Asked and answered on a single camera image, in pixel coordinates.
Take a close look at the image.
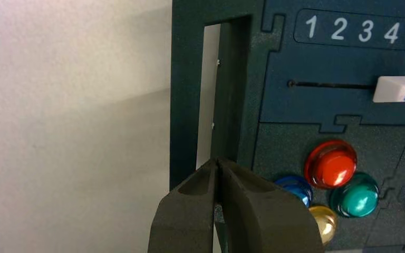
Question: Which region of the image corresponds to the blue push button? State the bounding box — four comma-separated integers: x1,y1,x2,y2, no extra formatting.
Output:
275,175,314,207

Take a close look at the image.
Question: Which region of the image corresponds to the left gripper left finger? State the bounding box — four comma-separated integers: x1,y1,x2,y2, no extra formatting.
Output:
147,159,221,253

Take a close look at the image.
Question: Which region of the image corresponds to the teal push button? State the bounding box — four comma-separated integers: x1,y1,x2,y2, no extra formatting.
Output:
330,172,380,218

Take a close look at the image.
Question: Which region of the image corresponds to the yellow push button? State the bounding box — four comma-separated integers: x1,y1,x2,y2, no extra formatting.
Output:
307,205,339,245

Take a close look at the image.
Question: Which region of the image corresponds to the white slider knob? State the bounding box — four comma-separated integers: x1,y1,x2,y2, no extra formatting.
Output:
373,76,405,104

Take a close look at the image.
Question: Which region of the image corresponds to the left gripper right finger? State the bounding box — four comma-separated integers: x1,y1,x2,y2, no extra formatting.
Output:
218,158,325,253

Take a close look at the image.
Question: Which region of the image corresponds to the grey and dark blue control box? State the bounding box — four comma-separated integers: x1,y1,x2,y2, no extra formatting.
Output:
169,0,405,253

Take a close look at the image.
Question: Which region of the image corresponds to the orange red push button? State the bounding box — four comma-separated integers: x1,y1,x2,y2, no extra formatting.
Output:
304,139,358,190

